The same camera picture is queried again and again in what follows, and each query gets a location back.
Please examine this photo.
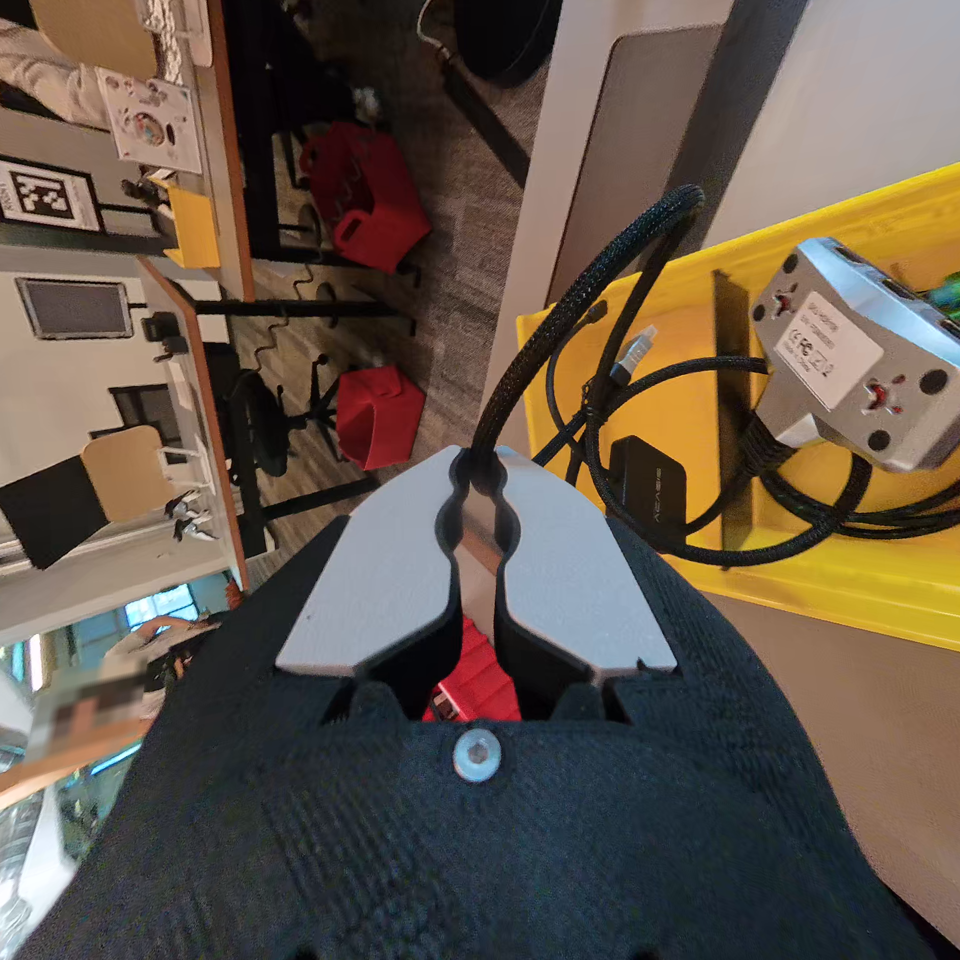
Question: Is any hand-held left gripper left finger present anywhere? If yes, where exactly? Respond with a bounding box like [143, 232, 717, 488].
[274, 444, 474, 719]

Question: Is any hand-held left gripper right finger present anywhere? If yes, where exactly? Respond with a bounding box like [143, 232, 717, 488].
[486, 448, 681, 723]

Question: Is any small black adapter box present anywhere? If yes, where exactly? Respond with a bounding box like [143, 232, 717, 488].
[607, 435, 689, 535]

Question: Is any yellow plastic bin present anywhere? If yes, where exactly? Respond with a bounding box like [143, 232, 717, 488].
[161, 180, 222, 271]
[516, 161, 960, 652]

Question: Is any red fabric bin white label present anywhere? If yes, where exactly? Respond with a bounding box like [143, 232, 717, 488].
[422, 615, 522, 723]

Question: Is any red fabric storage bin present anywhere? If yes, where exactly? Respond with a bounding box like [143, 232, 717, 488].
[298, 120, 432, 275]
[335, 365, 427, 472]

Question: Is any black office chair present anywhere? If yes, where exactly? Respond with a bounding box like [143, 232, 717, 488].
[225, 352, 342, 481]

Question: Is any black bin divider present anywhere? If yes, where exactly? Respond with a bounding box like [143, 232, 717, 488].
[711, 268, 755, 552]

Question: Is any tan and black panel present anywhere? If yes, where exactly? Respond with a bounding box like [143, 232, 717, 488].
[0, 423, 181, 573]

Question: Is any wood edged desk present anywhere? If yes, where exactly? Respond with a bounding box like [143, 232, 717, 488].
[0, 0, 260, 303]
[0, 258, 252, 624]

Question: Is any grey framed screen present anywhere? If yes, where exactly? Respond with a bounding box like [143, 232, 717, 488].
[15, 276, 136, 342]

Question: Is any printed tag sign board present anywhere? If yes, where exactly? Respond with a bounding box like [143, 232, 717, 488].
[0, 153, 106, 234]

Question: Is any printed paper sheet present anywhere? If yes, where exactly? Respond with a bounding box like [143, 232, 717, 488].
[97, 66, 204, 175]

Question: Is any black cable silver plug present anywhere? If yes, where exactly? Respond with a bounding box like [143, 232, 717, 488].
[581, 324, 875, 565]

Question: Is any short black pigtail cable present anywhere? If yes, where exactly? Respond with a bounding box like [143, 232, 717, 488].
[531, 300, 610, 462]

